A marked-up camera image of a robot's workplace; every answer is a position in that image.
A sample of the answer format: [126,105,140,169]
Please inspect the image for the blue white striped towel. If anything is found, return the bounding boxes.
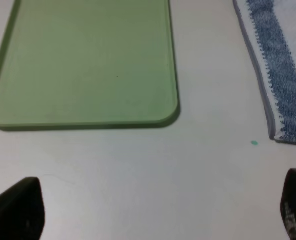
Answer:
[233,0,296,145]

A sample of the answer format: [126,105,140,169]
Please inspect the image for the green plastic tray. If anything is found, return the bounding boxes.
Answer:
[0,0,180,131]

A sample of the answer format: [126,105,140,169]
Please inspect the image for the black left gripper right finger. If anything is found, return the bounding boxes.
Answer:
[280,168,296,240]

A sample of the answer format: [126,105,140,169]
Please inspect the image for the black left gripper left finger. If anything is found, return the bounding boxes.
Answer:
[0,177,45,240]

